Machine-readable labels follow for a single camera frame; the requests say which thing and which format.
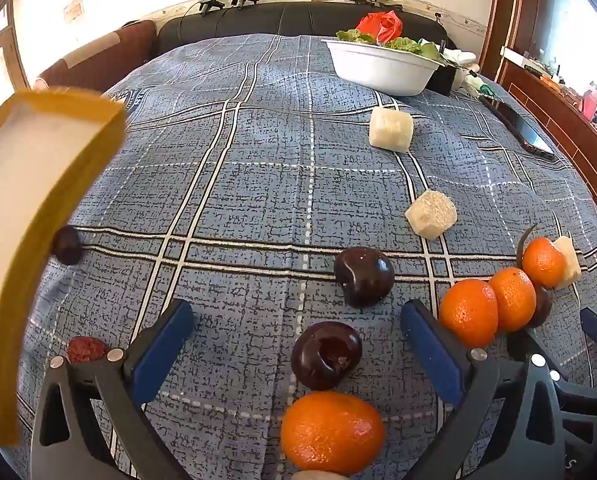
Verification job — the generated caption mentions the black sofa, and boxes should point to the black sofa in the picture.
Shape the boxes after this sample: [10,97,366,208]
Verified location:
[156,2,449,56]

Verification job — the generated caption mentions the wooden door frame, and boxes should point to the wooden door frame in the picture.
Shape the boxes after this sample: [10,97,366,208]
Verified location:
[479,0,544,81]

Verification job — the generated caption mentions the wooden cabinet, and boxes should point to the wooden cabinet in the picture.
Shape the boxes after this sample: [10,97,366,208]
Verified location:
[499,47,597,216]

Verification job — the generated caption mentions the green lettuce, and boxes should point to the green lettuce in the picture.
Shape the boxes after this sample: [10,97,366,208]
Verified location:
[335,30,444,61]

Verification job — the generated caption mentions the yellow cardboard tray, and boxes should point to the yellow cardboard tray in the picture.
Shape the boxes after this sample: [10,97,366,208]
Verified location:
[0,87,128,447]

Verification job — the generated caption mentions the brown armchair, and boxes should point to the brown armchair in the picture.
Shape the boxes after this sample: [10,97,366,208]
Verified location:
[32,20,156,93]

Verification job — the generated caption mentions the red date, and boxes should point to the red date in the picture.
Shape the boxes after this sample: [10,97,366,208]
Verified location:
[67,336,110,364]

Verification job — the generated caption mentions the black phone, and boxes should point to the black phone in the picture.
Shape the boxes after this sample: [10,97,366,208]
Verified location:
[479,95,557,162]

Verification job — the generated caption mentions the dark plum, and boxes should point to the dark plum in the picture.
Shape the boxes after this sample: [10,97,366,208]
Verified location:
[526,284,553,330]
[52,225,84,266]
[291,321,363,392]
[333,247,396,309]

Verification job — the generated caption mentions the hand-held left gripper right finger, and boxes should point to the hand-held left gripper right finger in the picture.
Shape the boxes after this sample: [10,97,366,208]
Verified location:
[400,299,567,480]

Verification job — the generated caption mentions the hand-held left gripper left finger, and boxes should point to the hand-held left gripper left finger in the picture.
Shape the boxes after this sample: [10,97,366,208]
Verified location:
[30,298,195,480]

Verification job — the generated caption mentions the white bottles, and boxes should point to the white bottles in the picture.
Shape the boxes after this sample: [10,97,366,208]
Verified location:
[449,49,478,90]

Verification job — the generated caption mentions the mandarin orange with leaf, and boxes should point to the mandarin orange with leaf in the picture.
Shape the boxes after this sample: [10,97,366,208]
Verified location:
[517,224,567,289]

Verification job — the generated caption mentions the white bowl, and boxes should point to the white bowl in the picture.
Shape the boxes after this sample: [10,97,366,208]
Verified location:
[321,37,447,97]

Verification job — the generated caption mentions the red plastic bag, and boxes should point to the red plastic bag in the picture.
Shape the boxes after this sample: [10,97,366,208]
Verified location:
[356,10,404,43]

